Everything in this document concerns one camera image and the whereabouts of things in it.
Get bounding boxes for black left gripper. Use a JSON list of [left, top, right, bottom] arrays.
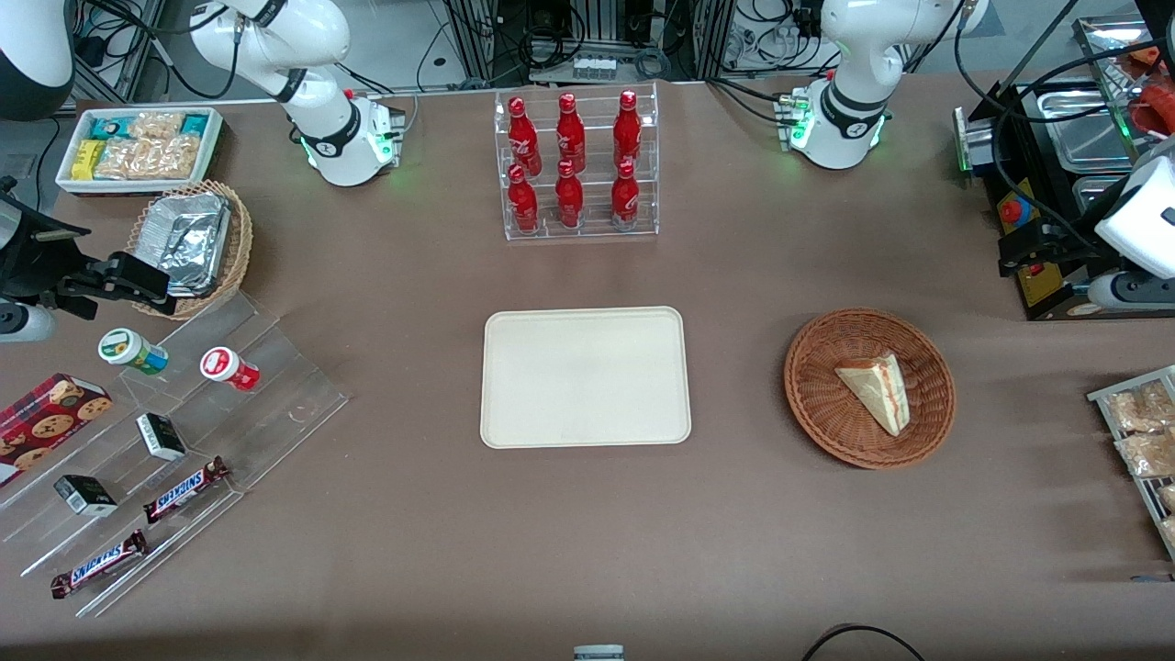
[[998, 218, 1104, 279]]

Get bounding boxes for triangular sandwich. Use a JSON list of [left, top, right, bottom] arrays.
[[834, 353, 912, 438]]

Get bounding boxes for light wicker basket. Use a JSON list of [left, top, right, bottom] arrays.
[[127, 179, 254, 320]]

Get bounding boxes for brown round wicker basket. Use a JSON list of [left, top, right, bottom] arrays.
[[783, 308, 957, 471]]

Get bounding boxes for cream plastic tray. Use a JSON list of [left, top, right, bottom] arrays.
[[479, 306, 692, 450]]

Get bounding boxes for black food warmer machine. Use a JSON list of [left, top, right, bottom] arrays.
[[953, 14, 1175, 322]]

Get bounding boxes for green lidded cup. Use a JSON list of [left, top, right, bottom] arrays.
[[98, 328, 170, 376]]

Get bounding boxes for stacked aluminium foil trays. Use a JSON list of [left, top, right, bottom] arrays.
[[140, 192, 232, 297]]

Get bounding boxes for steel warmer pan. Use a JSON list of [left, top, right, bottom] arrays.
[[1072, 174, 1132, 230], [1035, 87, 1144, 174]]

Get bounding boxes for red lidded cup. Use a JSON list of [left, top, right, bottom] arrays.
[[200, 346, 261, 393]]

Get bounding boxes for clear rice cracker bag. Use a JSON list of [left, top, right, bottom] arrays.
[[95, 135, 201, 181], [130, 111, 186, 140]]

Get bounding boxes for white plastic snack bin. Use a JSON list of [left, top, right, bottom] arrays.
[[55, 106, 225, 196]]

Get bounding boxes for small black carton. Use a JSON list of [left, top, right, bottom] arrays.
[[53, 474, 119, 518], [135, 412, 188, 462]]

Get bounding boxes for red chocolate cookie box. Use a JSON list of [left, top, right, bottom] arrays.
[[0, 372, 114, 488]]

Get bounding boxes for clear acrylic stepped display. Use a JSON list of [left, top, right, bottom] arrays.
[[0, 289, 352, 619]]

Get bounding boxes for clear nut snack bag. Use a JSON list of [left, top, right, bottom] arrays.
[[1114, 430, 1175, 479], [1105, 380, 1175, 434]]

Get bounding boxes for Snickers chocolate bar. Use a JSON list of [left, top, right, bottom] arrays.
[[50, 530, 150, 600], [142, 456, 230, 525]]

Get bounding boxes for red cola bottle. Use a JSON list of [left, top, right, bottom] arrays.
[[508, 96, 542, 176], [613, 89, 643, 169], [611, 160, 641, 230], [508, 163, 541, 234], [555, 160, 586, 230], [556, 92, 587, 174]]

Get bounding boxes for clear acrylic bottle rack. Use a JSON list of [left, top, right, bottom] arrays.
[[494, 81, 660, 242]]

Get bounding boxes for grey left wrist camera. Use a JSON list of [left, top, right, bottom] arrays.
[[1087, 270, 1175, 314]]

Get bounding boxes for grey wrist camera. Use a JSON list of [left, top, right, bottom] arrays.
[[0, 302, 58, 344], [1087, 270, 1175, 314]]

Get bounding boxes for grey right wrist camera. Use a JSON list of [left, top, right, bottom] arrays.
[[0, 302, 58, 344]]

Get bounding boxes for grey wire snack rack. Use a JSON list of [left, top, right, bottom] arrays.
[[1087, 365, 1175, 561]]

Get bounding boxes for black floor cable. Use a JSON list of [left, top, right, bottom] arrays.
[[801, 623, 926, 661]]

